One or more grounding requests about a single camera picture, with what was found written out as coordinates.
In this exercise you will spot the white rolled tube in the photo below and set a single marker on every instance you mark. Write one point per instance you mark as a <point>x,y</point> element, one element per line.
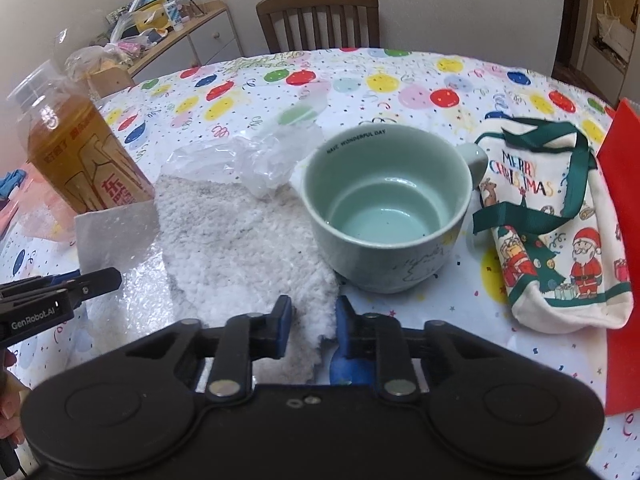
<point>132,5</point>

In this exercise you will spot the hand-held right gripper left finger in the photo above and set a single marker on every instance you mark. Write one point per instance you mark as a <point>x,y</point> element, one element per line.
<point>284,327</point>

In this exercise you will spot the bubble wrap bag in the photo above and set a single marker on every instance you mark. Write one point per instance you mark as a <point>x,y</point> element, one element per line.
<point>120,245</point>

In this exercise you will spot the white tote bag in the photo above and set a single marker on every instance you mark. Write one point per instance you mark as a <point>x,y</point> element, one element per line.
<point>615,35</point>

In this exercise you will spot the person's left hand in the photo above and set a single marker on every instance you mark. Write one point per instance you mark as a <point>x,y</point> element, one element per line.
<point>9,405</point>

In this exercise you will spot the white fluffy cloth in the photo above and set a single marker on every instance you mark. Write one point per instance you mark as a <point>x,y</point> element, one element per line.
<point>235,260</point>

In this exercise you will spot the christmas print fabric bag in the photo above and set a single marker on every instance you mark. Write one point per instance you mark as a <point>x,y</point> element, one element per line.
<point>560,255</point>

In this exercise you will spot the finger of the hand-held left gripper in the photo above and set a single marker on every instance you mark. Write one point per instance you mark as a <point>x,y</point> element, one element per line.
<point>97,282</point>
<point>30,284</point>

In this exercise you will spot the balloon print tablecloth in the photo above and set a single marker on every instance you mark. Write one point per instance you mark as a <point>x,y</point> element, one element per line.
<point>410,90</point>

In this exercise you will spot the dark wooden door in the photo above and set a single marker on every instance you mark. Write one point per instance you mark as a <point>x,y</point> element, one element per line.
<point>575,15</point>

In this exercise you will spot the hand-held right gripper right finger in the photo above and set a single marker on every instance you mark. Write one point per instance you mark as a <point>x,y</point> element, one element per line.
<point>345,332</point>

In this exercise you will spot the pale green mug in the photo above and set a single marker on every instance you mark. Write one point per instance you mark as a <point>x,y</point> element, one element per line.
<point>390,240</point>

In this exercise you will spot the clear plastic bag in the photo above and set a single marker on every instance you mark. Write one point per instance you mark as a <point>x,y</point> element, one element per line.
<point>250,160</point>

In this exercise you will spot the amber tea bottle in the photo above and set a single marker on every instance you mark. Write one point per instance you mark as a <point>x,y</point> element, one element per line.
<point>85,160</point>

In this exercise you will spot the red cardboard box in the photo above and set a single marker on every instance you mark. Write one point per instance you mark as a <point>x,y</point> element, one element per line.
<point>625,210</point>

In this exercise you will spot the brown wooden chair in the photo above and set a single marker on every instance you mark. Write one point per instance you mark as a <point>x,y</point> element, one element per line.
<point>320,10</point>

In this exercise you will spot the yellow box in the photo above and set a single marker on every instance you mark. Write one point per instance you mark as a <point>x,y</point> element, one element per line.
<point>152,17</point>

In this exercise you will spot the low wooden side cabinet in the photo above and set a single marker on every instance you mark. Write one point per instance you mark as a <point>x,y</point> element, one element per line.
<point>210,40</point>

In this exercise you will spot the plastic bag of small things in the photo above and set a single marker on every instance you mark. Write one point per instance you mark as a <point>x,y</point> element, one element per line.
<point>100,62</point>

